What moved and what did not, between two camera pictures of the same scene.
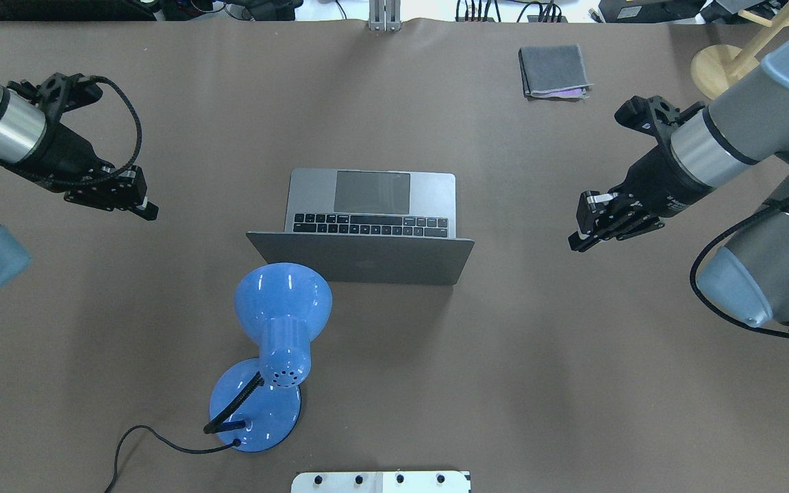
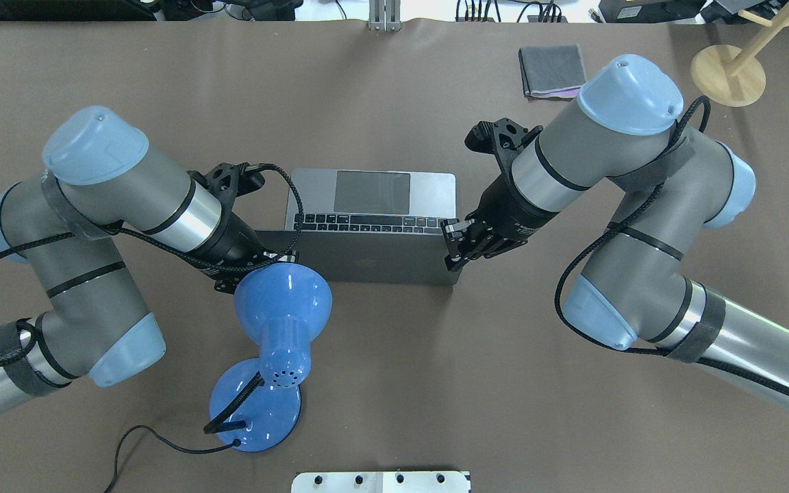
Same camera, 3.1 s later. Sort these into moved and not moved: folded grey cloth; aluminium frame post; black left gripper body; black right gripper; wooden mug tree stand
Moved: black right gripper; black left gripper body
Not moved: wooden mug tree stand; folded grey cloth; aluminium frame post
